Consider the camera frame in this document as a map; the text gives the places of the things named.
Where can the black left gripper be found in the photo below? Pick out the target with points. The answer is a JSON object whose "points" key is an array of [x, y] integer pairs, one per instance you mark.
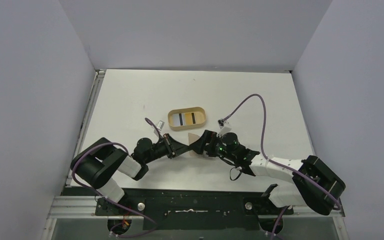
{"points": [[170, 145]]}

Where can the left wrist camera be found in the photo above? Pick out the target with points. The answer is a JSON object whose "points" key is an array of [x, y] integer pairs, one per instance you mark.
{"points": [[160, 125]]}

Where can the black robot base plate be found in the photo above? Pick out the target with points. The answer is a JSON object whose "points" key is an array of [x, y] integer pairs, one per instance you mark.
{"points": [[203, 210]]}

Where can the silver card with black stripe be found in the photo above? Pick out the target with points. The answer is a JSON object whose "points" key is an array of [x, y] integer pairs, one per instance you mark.
{"points": [[178, 119]]}

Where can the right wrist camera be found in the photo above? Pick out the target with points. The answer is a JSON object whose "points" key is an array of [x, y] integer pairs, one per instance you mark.
{"points": [[224, 126]]}

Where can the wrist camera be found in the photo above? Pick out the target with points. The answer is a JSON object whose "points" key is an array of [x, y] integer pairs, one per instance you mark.
{"points": [[224, 126], [160, 125]]}

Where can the aluminium front frame rail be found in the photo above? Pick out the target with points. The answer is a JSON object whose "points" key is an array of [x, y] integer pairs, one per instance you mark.
{"points": [[73, 218]]}

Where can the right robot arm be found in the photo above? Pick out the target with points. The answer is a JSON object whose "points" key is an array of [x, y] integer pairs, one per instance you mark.
{"points": [[310, 182]]}

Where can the aluminium table edge rail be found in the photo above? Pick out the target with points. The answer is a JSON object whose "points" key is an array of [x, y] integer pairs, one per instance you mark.
{"points": [[93, 96]]}

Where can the beige oval tray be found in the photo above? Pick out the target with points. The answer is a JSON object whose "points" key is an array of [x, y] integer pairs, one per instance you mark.
{"points": [[200, 116]]}

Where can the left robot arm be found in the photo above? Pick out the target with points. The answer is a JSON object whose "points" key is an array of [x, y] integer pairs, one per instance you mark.
{"points": [[97, 164]]}

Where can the gold card with black stripe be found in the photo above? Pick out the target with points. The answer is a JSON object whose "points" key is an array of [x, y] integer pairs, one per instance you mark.
{"points": [[190, 118]]}

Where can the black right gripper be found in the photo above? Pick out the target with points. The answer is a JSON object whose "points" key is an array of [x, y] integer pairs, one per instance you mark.
{"points": [[207, 142]]}

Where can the beige leather card holder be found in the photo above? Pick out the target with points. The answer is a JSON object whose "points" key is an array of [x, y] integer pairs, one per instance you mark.
{"points": [[192, 138]]}

